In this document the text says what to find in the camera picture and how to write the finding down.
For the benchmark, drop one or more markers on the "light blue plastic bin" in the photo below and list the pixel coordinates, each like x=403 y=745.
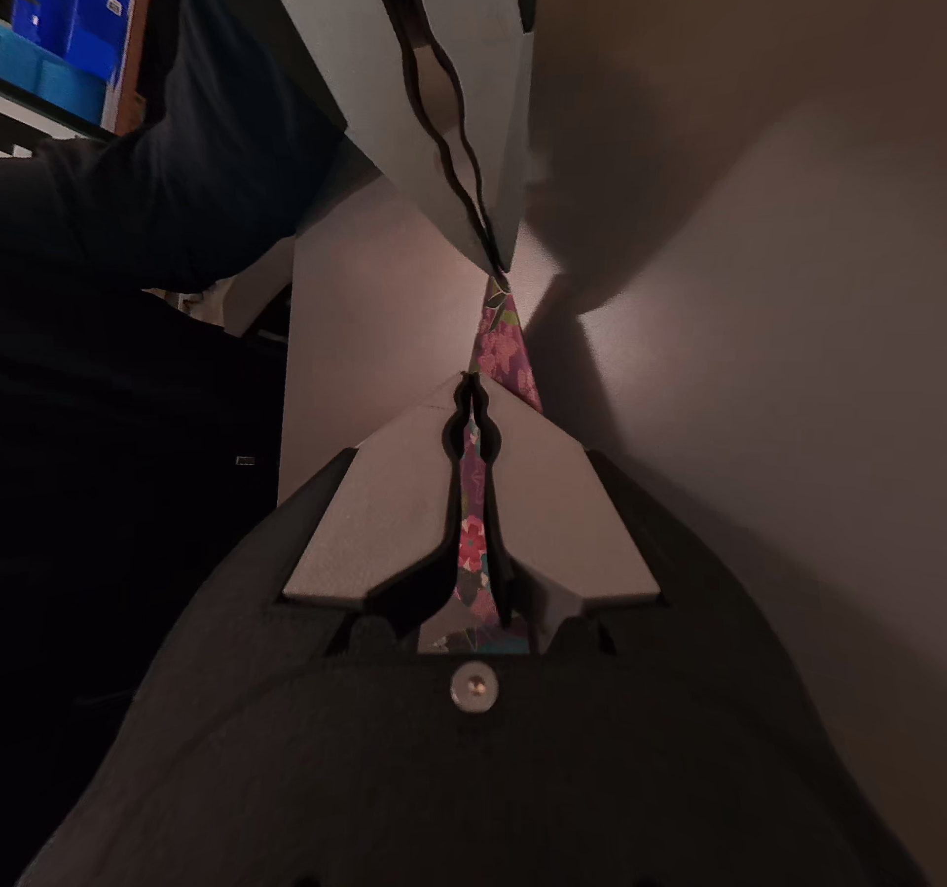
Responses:
x=52 y=77

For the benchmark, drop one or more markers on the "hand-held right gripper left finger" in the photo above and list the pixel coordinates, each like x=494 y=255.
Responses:
x=370 y=517

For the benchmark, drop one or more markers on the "purple floral origami paper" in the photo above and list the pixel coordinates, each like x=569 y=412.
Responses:
x=503 y=354

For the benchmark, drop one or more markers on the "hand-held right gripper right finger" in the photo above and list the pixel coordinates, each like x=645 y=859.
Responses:
x=570 y=524

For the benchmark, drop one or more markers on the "brown wooden shelf frame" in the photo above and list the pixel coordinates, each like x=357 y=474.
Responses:
x=129 y=36

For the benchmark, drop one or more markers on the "person's left forearm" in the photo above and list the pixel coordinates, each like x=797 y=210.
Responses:
x=185 y=162

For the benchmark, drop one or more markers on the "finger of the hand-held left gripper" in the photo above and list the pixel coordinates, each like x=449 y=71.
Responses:
x=340 y=36
x=488 y=59

